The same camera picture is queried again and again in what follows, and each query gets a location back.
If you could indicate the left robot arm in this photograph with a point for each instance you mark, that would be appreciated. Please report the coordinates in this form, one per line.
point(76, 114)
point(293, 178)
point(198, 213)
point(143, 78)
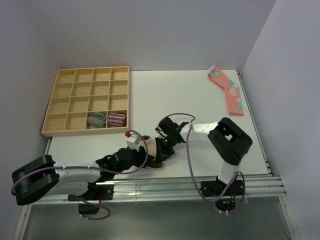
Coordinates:
point(45, 177)

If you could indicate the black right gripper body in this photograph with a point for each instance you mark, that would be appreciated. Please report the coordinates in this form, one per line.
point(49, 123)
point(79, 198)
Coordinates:
point(165, 146)

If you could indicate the aluminium front rail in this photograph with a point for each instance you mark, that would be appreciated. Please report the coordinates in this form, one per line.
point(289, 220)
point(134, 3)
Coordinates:
point(178, 189)

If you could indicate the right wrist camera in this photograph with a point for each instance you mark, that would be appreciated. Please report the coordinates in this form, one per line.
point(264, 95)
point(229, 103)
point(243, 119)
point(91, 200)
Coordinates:
point(160, 132)

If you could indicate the pink patterned sock pair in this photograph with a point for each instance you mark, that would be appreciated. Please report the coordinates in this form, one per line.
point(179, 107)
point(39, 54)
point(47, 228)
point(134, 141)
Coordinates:
point(231, 90)

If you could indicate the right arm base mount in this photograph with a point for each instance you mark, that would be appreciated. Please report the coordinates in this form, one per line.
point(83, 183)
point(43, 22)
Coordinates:
point(232, 197)

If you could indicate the purple striped rolled sock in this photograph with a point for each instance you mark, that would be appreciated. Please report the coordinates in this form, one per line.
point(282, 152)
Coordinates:
point(116, 119)

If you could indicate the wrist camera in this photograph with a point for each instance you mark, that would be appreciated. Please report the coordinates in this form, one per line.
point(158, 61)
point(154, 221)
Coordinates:
point(160, 132)
point(133, 140)

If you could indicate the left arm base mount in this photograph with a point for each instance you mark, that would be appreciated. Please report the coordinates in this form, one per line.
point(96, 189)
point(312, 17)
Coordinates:
point(90, 202)

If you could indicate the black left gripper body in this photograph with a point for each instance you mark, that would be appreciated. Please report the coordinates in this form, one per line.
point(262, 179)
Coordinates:
point(135, 160)

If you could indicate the wooden compartment tray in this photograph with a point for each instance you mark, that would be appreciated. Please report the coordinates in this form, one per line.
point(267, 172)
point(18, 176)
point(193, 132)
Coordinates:
point(79, 92)

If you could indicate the cream and brown sock pair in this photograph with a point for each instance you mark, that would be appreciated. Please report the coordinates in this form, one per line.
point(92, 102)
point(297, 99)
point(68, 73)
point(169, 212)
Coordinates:
point(152, 153)

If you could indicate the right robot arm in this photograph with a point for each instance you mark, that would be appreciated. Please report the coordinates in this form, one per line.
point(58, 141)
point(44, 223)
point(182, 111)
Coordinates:
point(228, 139)

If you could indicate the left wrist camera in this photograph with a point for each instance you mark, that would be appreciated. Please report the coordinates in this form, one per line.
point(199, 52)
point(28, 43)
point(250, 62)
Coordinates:
point(133, 140)

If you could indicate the grey rolled sock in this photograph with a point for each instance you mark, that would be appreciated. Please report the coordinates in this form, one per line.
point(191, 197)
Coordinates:
point(97, 120)

